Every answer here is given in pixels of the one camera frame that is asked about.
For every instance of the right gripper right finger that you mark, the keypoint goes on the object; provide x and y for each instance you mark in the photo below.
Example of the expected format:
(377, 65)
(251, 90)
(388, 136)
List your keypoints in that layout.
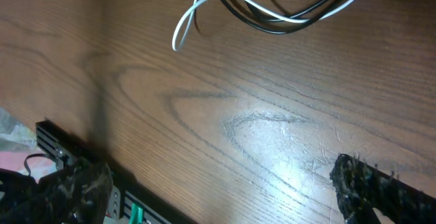
(361, 189)

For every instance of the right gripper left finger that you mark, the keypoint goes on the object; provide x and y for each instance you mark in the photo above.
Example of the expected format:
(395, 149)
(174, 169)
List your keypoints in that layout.
(58, 193)

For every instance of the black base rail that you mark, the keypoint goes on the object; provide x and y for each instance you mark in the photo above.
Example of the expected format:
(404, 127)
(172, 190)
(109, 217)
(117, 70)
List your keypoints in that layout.
(129, 201)

